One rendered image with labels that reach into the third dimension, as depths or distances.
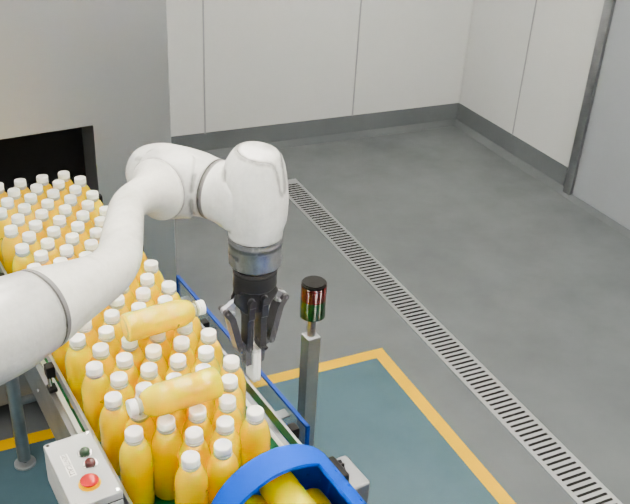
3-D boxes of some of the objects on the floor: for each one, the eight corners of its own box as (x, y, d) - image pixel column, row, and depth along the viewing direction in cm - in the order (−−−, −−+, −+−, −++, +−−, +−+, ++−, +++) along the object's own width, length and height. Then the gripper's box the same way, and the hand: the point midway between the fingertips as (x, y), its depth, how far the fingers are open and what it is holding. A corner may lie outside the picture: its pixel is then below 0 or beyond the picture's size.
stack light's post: (292, 624, 264) (308, 341, 209) (286, 614, 267) (300, 333, 212) (303, 618, 266) (321, 336, 211) (296, 609, 269) (313, 328, 214)
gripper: (277, 246, 146) (274, 356, 158) (209, 263, 140) (211, 376, 151) (299, 265, 140) (294, 378, 152) (230, 284, 134) (230, 400, 146)
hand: (253, 361), depth 150 cm, fingers closed
